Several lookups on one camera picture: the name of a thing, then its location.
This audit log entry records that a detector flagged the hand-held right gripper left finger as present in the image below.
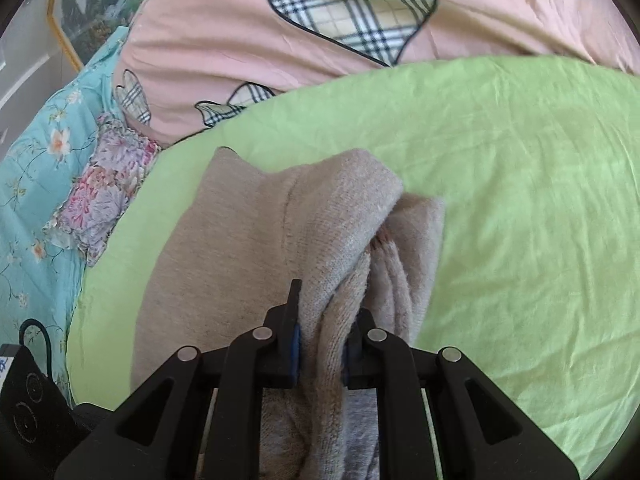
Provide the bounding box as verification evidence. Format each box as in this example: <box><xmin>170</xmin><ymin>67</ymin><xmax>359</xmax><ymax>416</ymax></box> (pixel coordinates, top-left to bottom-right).
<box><xmin>54</xmin><ymin>280</ymin><xmax>304</xmax><ymax>480</ymax></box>

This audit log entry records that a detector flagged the framed landscape picture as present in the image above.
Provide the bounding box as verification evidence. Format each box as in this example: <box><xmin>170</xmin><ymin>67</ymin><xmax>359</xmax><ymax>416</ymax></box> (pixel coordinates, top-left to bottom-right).
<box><xmin>46</xmin><ymin>0</ymin><xmax>177</xmax><ymax>72</ymax></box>

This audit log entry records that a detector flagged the floral ruffled pillow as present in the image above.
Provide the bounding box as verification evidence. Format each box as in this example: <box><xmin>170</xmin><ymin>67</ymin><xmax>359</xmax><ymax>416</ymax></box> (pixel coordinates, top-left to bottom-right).
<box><xmin>42</xmin><ymin>114</ymin><xmax>164</xmax><ymax>268</ymax></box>

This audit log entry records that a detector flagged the pink quilt with plaid hearts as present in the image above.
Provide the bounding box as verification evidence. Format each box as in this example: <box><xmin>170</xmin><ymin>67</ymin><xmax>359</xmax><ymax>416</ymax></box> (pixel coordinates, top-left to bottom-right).
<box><xmin>112</xmin><ymin>0</ymin><xmax>640</xmax><ymax>149</ymax></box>

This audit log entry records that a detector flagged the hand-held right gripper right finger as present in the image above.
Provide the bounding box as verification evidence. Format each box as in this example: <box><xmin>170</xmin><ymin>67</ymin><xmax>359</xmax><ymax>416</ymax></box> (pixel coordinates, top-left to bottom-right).
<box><xmin>342</xmin><ymin>307</ymin><xmax>581</xmax><ymax>480</ymax></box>

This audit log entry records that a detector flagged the black cable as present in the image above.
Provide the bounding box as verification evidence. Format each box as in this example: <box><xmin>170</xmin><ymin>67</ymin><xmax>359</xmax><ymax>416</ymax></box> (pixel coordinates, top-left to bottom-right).
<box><xmin>19</xmin><ymin>318</ymin><xmax>57</xmax><ymax>378</ymax></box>

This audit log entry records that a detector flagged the turquoise floral blanket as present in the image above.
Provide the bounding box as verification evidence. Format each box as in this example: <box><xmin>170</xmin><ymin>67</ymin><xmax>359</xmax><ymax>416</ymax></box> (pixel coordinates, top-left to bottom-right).
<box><xmin>0</xmin><ymin>25</ymin><xmax>132</xmax><ymax>396</ymax></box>

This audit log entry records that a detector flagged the green bed sheet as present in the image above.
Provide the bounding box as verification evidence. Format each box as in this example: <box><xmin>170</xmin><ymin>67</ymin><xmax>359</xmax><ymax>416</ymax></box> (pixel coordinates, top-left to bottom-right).
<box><xmin>65</xmin><ymin>55</ymin><xmax>640</xmax><ymax>480</ymax></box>

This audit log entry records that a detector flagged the beige knit sweater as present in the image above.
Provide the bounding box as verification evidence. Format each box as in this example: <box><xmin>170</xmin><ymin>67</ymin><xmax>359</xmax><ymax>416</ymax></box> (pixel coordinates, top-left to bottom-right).
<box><xmin>131</xmin><ymin>146</ymin><xmax>446</xmax><ymax>480</ymax></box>

